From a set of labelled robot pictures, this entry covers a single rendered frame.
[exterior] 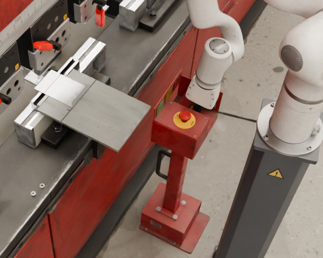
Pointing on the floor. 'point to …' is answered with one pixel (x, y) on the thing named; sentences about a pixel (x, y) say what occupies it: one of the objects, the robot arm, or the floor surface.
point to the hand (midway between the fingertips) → (198, 108)
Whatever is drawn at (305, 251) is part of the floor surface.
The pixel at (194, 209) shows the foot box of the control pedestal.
